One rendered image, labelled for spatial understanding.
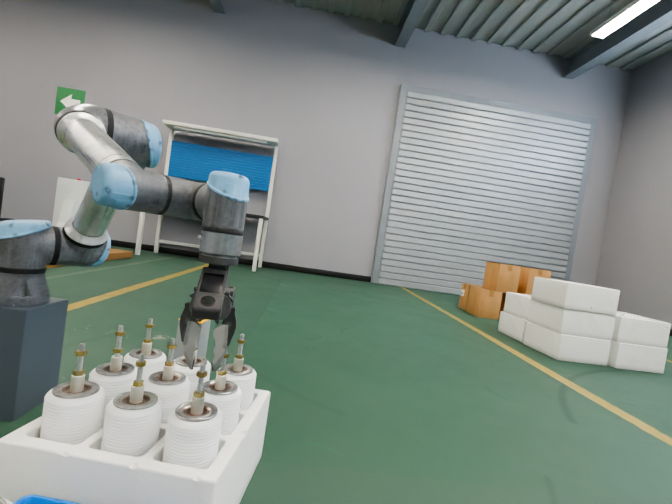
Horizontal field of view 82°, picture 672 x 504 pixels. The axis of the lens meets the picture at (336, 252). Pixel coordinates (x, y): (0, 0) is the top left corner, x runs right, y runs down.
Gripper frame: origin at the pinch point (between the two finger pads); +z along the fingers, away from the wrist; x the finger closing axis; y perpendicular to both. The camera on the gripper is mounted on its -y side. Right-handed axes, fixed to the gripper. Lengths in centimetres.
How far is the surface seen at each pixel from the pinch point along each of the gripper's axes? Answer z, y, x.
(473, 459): 34, 32, -79
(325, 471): 34, 24, -32
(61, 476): 20.4, -2.3, 20.1
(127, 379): 10.0, 14.6, 16.5
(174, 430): 10.9, -3.2, 2.8
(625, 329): 7, 153, -262
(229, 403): 10.7, 8.0, -5.5
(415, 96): -258, 499, -201
